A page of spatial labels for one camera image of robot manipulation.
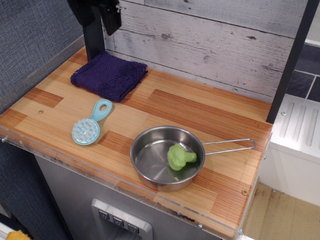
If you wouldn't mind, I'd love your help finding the yellow object at corner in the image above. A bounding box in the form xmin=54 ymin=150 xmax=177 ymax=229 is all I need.
xmin=6 ymin=230 xmax=31 ymax=240

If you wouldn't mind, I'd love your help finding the white ribbed appliance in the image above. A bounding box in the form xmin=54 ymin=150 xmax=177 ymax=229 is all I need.
xmin=258 ymin=94 xmax=320 ymax=206

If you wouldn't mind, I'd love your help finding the dark left upright post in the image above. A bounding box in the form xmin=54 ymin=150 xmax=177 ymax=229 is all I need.
xmin=82 ymin=6 xmax=105 ymax=61

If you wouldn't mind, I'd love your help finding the dark upright post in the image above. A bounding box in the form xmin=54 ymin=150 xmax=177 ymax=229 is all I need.
xmin=82 ymin=6 xmax=105 ymax=61
xmin=266 ymin=0 xmax=320 ymax=124

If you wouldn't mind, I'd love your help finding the dark blue cloth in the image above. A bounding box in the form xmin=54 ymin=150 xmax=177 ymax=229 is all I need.
xmin=70 ymin=51 xmax=148 ymax=103

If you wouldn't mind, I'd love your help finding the grey cabinet with dispenser panel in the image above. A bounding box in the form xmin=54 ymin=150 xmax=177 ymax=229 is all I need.
xmin=35 ymin=156 xmax=217 ymax=240

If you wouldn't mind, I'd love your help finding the stainless steel pan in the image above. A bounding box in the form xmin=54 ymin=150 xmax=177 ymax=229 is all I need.
xmin=129 ymin=125 xmax=257 ymax=193

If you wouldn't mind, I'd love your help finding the dark right upright post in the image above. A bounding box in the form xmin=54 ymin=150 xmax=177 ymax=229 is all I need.
xmin=266 ymin=0 xmax=320 ymax=124

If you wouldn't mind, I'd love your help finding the light blue scrub brush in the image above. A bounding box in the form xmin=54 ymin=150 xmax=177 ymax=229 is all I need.
xmin=71 ymin=99 xmax=113 ymax=146

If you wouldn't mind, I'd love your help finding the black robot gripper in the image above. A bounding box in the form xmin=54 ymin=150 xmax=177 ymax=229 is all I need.
xmin=67 ymin=0 xmax=122 ymax=36

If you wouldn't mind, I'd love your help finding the green toy broccoli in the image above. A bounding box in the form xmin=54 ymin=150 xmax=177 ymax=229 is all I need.
xmin=167 ymin=143 xmax=197 ymax=171

